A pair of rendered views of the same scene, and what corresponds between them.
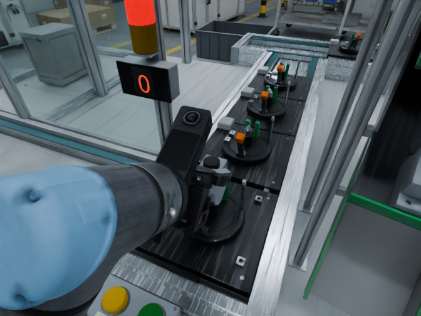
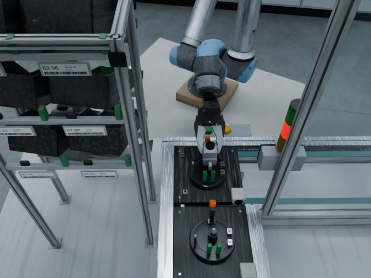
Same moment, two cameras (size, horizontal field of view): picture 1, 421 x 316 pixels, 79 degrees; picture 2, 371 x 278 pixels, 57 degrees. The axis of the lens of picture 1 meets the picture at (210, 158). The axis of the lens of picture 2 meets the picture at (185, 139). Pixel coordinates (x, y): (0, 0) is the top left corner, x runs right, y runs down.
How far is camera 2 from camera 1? 1.15 m
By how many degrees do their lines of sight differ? 88
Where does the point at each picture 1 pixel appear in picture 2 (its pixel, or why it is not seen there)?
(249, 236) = (182, 169)
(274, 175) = (180, 219)
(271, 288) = (165, 154)
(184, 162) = (205, 98)
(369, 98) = (143, 122)
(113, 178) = (203, 60)
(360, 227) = not seen: hidden behind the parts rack
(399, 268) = not seen: hidden behind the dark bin
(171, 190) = (199, 81)
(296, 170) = (164, 240)
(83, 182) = (203, 52)
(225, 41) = not seen: outside the picture
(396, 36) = (140, 103)
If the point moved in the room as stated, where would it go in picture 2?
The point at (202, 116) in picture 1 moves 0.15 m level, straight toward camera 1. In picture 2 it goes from (208, 105) to (186, 77)
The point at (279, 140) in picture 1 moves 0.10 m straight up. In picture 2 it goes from (186, 268) to (187, 255)
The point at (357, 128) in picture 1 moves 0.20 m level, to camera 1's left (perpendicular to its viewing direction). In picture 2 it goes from (144, 133) to (205, 113)
